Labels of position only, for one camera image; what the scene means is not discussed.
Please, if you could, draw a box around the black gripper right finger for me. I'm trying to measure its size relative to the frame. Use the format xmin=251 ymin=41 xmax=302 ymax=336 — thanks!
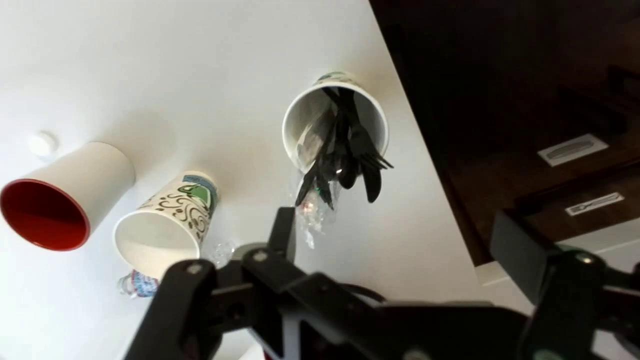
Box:
xmin=488 ymin=206 xmax=640 ymax=360

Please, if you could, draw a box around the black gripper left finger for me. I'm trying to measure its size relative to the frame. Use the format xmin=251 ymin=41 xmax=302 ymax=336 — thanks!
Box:
xmin=123 ymin=203 xmax=322 ymax=360

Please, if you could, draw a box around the empty printed paper cup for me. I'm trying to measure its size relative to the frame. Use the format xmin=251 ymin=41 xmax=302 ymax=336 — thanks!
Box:
xmin=110 ymin=170 xmax=223 ymax=282

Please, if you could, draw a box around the clear plastic water bottle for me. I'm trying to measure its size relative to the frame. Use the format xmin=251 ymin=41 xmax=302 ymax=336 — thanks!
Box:
xmin=119 ymin=267 xmax=164 ymax=300

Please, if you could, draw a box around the white label with text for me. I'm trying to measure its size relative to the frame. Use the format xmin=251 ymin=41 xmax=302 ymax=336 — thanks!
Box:
xmin=564 ymin=189 xmax=626 ymax=217

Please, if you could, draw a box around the clear plastic wrapper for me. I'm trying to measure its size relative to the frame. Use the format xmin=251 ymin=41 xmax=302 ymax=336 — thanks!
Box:
xmin=291 ymin=195 xmax=339 ymax=252

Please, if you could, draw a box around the blank white rectangular label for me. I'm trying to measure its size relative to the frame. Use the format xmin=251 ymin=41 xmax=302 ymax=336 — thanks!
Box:
xmin=536 ymin=131 xmax=612 ymax=167

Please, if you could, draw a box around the white mug red inside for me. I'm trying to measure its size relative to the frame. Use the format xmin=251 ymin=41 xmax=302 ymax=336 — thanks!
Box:
xmin=0 ymin=140 xmax=138 ymax=254

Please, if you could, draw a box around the black plastic cutlery piece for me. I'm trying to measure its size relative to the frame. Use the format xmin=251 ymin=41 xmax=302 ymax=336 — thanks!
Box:
xmin=295 ymin=108 xmax=344 ymax=211
xmin=348 ymin=97 xmax=396 ymax=206
xmin=327 ymin=85 xmax=364 ymax=192

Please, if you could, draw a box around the dark brown wooden cabinet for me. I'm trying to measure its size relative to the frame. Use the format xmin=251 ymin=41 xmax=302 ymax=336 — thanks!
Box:
xmin=369 ymin=0 xmax=640 ymax=267

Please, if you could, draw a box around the small white round cap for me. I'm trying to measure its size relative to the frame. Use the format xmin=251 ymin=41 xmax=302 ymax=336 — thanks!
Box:
xmin=26 ymin=127 xmax=62 ymax=162

